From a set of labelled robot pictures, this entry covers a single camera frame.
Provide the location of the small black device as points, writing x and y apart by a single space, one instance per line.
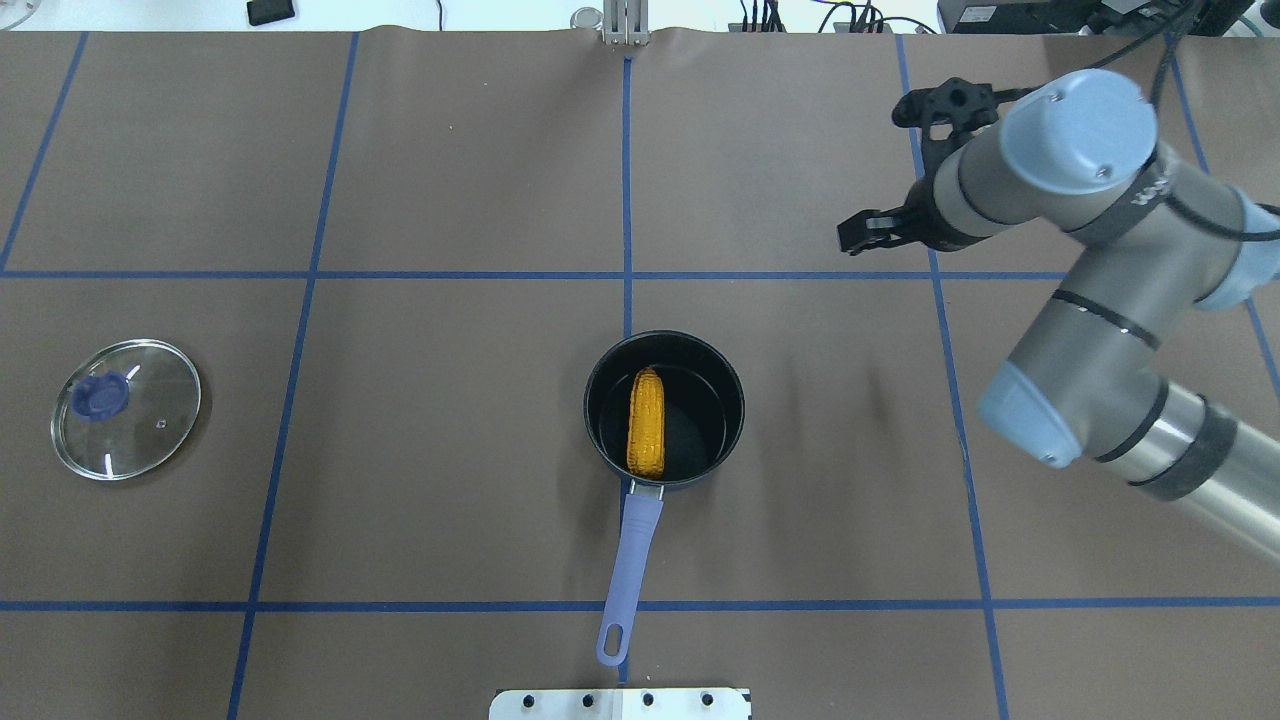
263 12

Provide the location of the yellow corn cob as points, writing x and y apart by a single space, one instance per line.
645 450

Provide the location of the white camera mast base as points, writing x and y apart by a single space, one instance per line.
623 703

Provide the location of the glass pot lid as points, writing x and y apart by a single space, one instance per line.
126 410

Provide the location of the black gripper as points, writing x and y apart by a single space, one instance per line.
928 216

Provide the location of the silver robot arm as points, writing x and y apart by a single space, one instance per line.
1159 238

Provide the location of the dark blue saucepan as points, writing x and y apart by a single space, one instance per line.
705 415

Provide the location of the aluminium frame post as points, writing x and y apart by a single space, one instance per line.
625 22

